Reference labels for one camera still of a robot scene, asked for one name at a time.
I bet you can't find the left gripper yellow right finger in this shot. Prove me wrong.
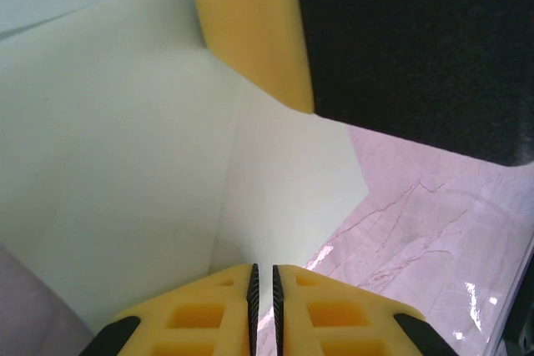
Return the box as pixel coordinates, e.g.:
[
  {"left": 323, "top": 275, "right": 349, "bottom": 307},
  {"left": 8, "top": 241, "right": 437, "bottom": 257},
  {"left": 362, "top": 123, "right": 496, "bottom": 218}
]
[{"left": 271, "top": 263, "right": 456, "bottom": 356}]

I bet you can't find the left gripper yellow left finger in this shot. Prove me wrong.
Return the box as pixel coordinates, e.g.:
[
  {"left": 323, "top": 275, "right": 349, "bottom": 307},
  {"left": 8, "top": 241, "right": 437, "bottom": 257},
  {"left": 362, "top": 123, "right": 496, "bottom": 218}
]
[{"left": 81, "top": 263, "right": 260, "bottom": 356}]

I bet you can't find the light green paper sheet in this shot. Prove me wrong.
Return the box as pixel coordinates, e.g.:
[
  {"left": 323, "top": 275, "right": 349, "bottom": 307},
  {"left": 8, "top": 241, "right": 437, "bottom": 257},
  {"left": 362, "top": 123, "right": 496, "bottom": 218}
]
[{"left": 0, "top": 0, "right": 370, "bottom": 334}]

